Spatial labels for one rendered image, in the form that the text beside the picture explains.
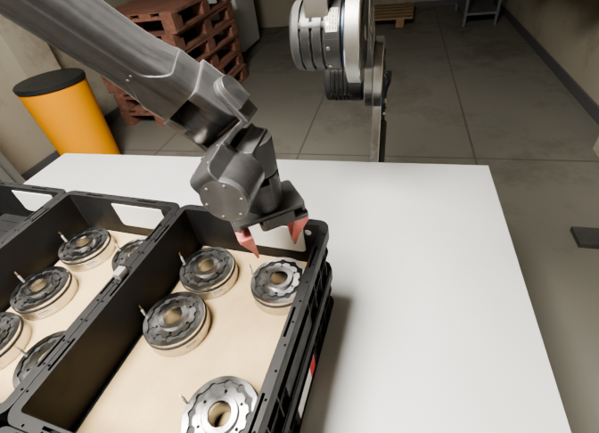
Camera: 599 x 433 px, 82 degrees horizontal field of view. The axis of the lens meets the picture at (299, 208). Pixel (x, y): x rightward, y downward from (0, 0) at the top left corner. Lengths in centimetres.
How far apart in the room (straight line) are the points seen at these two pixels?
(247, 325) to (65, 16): 47
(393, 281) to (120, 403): 55
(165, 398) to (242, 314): 16
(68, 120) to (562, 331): 295
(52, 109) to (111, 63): 243
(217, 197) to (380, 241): 57
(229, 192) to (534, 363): 61
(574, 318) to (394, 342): 117
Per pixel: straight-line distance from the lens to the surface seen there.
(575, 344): 173
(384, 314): 75
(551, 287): 187
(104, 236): 85
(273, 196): 46
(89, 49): 40
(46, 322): 80
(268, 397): 44
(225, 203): 38
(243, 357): 58
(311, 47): 79
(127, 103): 367
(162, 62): 40
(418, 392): 69
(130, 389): 63
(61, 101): 281
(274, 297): 59
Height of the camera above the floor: 133
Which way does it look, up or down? 40 degrees down
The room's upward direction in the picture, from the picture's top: 8 degrees counter-clockwise
